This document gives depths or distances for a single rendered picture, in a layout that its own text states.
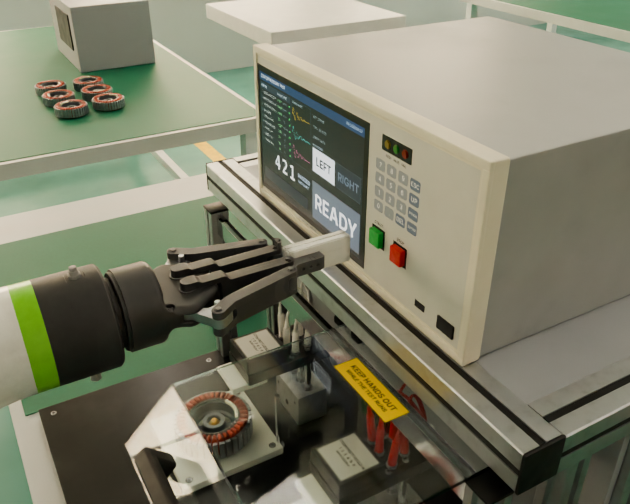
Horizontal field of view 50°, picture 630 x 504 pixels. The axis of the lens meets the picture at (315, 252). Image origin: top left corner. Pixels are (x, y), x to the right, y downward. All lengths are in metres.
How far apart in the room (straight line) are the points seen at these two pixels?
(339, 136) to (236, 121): 1.62
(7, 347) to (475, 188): 0.38
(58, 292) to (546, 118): 0.45
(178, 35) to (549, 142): 5.09
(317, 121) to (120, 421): 0.59
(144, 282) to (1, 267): 1.05
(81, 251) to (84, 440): 0.62
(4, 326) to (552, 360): 0.48
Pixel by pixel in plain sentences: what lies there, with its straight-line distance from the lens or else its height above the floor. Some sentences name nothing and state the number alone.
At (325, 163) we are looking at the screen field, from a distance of 0.77.
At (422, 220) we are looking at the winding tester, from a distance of 0.63.
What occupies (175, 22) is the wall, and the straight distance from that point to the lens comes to 5.57.
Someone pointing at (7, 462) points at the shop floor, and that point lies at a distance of 2.25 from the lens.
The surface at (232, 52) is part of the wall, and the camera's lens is 5.79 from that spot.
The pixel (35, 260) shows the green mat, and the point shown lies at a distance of 1.62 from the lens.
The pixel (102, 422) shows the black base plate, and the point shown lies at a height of 0.77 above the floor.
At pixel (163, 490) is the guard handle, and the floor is 1.06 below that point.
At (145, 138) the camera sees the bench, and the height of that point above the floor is 0.75.
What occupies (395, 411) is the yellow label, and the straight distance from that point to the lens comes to 0.67.
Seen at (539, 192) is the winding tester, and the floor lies 1.28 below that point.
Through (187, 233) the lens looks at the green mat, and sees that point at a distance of 1.63.
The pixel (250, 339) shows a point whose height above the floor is 0.92.
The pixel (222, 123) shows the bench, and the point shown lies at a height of 0.75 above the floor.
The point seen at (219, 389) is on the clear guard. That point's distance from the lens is 0.69.
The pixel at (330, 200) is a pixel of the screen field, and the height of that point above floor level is 1.18.
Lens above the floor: 1.53
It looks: 30 degrees down
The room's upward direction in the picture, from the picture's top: straight up
